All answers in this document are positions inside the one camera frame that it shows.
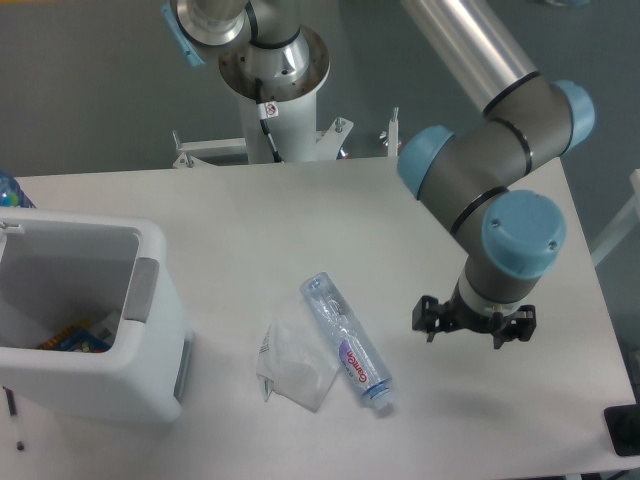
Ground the clear plastic water bottle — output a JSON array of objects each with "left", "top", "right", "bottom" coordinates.
[{"left": 299, "top": 272, "right": 394, "bottom": 417}]

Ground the white frame right side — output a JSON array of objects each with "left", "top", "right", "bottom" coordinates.
[{"left": 591, "top": 169, "right": 639, "bottom": 267}]

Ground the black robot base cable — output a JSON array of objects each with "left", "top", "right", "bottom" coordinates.
[{"left": 253, "top": 77, "right": 285, "bottom": 164}]

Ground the black pen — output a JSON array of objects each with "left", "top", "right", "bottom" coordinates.
[{"left": 3, "top": 387, "right": 25, "bottom": 452}]

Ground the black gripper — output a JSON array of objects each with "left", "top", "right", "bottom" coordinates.
[{"left": 411, "top": 295, "right": 537, "bottom": 349}]

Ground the black device at table edge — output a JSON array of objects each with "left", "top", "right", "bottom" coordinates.
[{"left": 603, "top": 404, "right": 639, "bottom": 457}]

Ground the white trash can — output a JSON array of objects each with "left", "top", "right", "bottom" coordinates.
[{"left": 1, "top": 208, "right": 194, "bottom": 423}]

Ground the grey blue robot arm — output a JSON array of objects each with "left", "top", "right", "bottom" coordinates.
[{"left": 162, "top": 1, "right": 595, "bottom": 346}]

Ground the blue bottle at table edge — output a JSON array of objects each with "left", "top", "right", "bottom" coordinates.
[{"left": 0, "top": 171, "right": 36, "bottom": 208}]

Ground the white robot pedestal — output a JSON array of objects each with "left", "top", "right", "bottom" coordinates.
[{"left": 173, "top": 26, "right": 354, "bottom": 169}]

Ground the colourful snack bag in bin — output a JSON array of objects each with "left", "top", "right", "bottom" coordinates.
[{"left": 35, "top": 319, "right": 111, "bottom": 353}]

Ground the clear plastic wrapper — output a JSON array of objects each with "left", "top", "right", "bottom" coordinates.
[{"left": 256, "top": 317, "right": 338, "bottom": 413}]

